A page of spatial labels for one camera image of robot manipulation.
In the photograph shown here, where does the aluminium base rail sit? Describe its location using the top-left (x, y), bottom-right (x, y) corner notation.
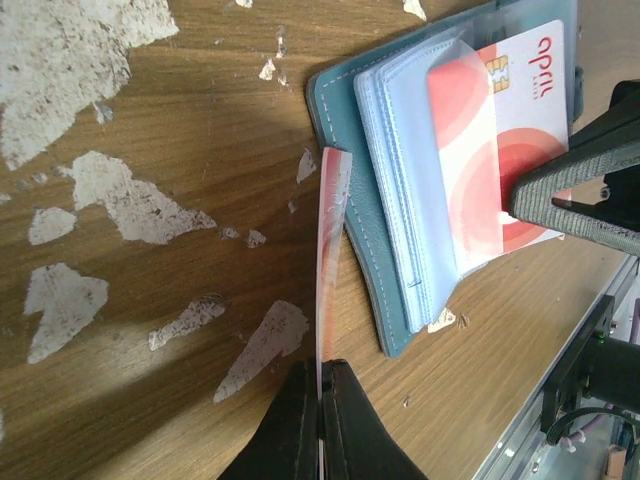
top-left (474, 256), bottom-right (639, 479)

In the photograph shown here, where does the red white card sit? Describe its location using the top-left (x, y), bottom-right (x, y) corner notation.
top-left (427, 20), bottom-right (568, 275)
top-left (315, 146), bottom-right (354, 364)

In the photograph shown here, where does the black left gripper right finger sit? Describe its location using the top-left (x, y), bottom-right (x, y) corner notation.
top-left (320, 360), bottom-right (426, 479)

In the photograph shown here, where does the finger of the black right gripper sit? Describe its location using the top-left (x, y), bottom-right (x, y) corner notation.
top-left (569, 108), bottom-right (639, 150)
top-left (509, 147), bottom-right (639, 256)

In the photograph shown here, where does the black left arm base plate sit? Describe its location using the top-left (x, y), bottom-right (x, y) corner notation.
top-left (540, 295), bottom-right (639, 446)

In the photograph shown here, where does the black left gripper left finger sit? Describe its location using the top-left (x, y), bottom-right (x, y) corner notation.
top-left (220, 360), bottom-right (319, 480)

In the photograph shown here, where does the teal card holder wallet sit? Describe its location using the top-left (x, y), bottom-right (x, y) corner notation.
top-left (306, 1), bottom-right (583, 358)

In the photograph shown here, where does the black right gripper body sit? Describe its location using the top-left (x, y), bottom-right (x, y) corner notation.
top-left (572, 80), bottom-right (639, 232)

